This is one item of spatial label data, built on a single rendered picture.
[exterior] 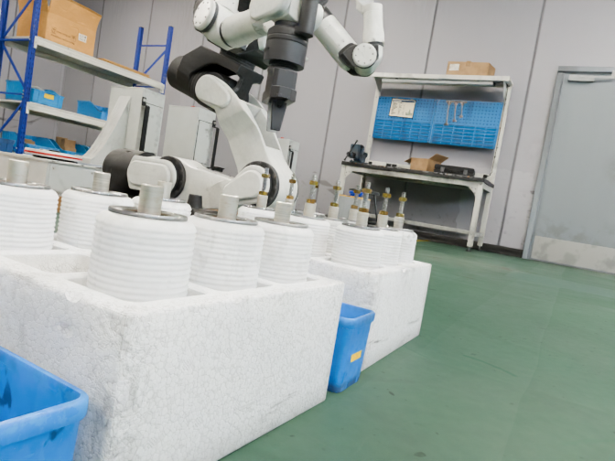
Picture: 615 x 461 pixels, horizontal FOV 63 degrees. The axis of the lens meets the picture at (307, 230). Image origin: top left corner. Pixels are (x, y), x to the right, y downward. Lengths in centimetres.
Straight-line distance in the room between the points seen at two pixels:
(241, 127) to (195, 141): 225
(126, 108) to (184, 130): 55
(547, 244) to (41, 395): 578
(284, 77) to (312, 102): 599
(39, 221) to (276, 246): 29
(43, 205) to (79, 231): 8
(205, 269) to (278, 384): 18
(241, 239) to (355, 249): 41
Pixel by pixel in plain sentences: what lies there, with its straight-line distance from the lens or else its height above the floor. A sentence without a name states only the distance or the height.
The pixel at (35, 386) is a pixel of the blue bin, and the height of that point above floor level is 11.
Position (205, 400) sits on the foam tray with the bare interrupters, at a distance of 53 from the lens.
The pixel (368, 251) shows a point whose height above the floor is 21.
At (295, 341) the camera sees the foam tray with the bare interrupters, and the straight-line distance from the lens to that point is 65.
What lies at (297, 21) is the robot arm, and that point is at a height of 65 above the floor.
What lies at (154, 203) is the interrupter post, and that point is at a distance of 51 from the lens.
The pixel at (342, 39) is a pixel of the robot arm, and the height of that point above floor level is 82.
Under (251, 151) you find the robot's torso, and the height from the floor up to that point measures 40.
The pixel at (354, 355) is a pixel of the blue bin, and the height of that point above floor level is 5.
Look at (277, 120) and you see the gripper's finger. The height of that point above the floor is 44.
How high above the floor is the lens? 29
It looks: 4 degrees down
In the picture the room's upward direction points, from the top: 9 degrees clockwise
